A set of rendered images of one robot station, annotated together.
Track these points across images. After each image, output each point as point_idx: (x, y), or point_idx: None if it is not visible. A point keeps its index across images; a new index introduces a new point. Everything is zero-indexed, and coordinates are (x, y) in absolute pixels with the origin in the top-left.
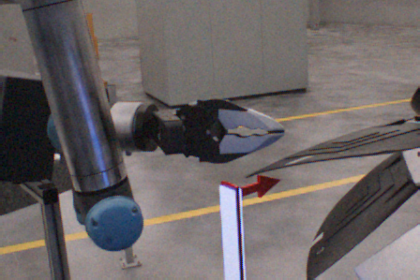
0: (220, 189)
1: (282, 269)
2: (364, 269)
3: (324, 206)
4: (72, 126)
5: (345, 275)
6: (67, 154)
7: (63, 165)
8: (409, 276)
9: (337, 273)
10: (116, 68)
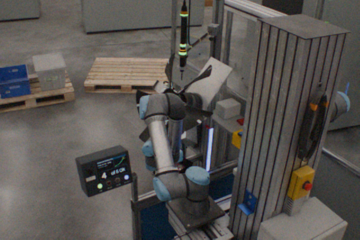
0: (210, 129)
1: None
2: (186, 136)
3: None
4: (180, 140)
5: (3, 188)
6: (178, 147)
7: None
8: (189, 132)
9: (0, 190)
10: None
